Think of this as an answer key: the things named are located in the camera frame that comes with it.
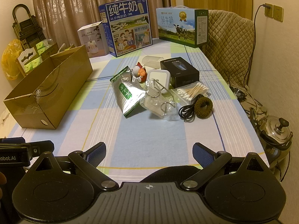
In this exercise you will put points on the wall socket with plug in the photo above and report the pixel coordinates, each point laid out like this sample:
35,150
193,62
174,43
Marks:
268,9

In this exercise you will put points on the green and white milk box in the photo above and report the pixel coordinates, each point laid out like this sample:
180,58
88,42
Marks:
179,25

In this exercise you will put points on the beige quilted chair cover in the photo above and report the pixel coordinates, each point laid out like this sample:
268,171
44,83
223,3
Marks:
229,46

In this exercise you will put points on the person's left hand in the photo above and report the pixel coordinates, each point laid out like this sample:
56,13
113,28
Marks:
2,178

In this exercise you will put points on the cardboard box of tissue packs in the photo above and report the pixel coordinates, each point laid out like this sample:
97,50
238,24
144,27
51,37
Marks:
35,56

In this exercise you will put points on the folded black step ladder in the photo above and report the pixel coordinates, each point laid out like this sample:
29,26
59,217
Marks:
26,28

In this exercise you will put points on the lucky cat figurine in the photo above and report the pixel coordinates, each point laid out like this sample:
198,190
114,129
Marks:
139,72

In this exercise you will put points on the white square device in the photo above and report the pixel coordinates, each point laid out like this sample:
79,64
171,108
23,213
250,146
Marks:
158,79

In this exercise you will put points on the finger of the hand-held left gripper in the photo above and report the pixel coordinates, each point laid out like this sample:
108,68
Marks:
43,148
11,142

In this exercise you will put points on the black product box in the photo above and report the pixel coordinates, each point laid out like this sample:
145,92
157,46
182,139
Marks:
181,71

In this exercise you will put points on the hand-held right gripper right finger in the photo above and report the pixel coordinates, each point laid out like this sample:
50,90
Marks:
203,154

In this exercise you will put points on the small cardboard box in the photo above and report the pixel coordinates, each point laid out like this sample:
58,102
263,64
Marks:
69,47

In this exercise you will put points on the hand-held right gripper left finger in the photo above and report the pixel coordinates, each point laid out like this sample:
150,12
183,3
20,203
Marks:
95,154

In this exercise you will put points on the steel kettle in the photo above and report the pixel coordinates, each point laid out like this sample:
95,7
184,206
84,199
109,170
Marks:
275,133

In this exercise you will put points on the white humidifier box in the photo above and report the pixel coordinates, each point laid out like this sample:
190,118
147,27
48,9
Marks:
93,39

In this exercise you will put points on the clear bag of metal hooks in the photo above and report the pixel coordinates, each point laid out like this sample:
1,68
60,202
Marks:
156,102

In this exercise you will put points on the brown curtain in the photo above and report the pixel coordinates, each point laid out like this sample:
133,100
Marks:
70,7

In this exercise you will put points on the silver tea pouch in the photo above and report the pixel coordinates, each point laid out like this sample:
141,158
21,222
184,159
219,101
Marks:
129,95

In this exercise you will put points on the bag of cotton swabs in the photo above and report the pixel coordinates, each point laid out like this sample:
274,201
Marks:
192,91

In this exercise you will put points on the translucent plastic box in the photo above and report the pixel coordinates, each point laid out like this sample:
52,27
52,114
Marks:
153,61

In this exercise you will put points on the blue milk carton box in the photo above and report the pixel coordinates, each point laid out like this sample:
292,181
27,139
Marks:
127,28

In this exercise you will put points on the brown cardboard box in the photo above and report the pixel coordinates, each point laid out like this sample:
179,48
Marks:
46,91

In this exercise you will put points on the yellow plastic bag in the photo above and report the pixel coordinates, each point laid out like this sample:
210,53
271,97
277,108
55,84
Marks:
10,60

